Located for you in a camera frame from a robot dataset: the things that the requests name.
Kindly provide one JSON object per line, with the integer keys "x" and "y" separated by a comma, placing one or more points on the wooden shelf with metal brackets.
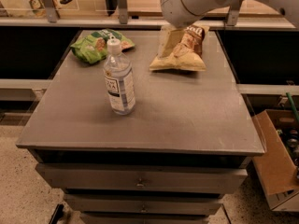
{"x": 94, "y": 12}

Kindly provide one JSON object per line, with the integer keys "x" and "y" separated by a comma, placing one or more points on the cardboard box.
{"x": 275, "y": 168}

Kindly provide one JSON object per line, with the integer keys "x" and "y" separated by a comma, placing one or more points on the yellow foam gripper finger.
{"x": 169, "y": 41}

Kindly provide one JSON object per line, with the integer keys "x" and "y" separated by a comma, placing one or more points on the middle grey drawer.
{"x": 142, "y": 204}

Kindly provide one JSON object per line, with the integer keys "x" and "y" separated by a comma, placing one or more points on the green rice chip bag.
{"x": 92, "y": 48}

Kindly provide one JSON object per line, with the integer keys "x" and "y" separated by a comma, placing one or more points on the top grey drawer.
{"x": 144, "y": 178}

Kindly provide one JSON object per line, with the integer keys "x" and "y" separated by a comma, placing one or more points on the brown sea salt chip bag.
{"x": 192, "y": 59}

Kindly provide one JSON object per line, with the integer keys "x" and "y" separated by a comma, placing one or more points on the clear plastic water bottle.
{"x": 119, "y": 79}

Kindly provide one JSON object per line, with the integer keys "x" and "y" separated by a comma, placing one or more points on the grey drawer cabinet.
{"x": 195, "y": 120}

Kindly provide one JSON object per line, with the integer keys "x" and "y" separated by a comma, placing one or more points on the grey drawer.
{"x": 142, "y": 204}
{"x": 144, "y": 178}

